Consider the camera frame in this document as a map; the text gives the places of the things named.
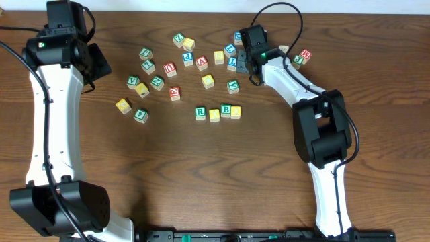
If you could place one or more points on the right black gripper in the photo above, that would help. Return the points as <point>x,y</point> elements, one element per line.
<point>239,64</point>

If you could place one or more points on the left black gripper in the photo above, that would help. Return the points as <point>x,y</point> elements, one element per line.
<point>99,62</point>

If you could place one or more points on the yellow O block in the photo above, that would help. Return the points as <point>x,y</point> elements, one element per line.
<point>235,112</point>
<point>214,115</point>

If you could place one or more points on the green B block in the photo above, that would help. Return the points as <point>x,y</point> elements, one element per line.
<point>225,111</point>

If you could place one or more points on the green R block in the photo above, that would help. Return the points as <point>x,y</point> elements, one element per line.
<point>200,113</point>

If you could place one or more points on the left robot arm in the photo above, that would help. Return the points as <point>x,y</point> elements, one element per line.
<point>57,200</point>

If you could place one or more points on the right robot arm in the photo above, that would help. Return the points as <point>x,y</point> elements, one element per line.
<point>321,129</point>

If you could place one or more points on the blue L block lower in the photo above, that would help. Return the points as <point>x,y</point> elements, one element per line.
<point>232,64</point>

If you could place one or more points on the blue l block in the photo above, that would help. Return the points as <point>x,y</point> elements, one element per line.
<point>230,50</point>
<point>232,64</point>

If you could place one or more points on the blue L block upper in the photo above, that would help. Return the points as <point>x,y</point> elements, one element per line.
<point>230,50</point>

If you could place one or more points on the blue D block top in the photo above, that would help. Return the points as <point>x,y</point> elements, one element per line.
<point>237,39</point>

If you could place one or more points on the green V block right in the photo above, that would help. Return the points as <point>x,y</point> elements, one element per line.
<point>233,87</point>

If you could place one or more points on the green v block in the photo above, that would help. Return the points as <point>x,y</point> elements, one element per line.
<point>233,87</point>
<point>132,82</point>

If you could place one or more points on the yellow S block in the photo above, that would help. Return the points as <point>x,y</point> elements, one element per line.
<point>219,57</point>

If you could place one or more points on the green V block left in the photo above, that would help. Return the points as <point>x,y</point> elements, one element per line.
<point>132,82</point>

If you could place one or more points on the blue X block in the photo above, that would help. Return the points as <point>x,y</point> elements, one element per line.
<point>284,48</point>

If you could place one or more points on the yellow Q block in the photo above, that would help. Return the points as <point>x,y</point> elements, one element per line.
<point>208,81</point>

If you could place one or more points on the red A block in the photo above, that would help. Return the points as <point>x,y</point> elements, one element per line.
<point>202,63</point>

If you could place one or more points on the yellow G block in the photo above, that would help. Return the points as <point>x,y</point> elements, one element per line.
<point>124,105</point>

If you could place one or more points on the yellow K block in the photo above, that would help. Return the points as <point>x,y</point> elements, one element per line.
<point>142,90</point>

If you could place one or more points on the green J block left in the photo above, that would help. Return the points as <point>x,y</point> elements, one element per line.
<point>146,54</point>

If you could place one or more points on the green j block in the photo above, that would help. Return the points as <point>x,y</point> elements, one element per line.
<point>297,61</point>
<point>146,54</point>

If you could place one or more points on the green J block right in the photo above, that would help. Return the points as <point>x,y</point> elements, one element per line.
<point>297,61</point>

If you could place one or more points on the green 7 block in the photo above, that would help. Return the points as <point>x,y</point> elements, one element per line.
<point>148,67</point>

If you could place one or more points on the red M block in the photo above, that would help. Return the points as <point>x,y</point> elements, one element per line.
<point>306,55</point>

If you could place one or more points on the blue P block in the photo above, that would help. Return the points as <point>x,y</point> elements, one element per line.
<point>188,59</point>

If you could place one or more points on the yellow block beside Z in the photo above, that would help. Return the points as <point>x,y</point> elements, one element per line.
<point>189,44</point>

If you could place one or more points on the green N block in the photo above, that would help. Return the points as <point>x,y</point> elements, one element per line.
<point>157,83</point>

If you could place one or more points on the green 4 block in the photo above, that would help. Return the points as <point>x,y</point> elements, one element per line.
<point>141,116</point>

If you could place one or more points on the red U block left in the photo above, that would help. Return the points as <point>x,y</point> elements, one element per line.
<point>170,69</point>

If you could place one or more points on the green Z block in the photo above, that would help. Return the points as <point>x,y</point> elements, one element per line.
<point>179,39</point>

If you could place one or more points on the red E block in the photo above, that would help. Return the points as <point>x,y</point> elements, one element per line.
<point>174,93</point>

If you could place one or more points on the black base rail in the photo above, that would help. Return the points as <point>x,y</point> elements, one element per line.
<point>245,236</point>

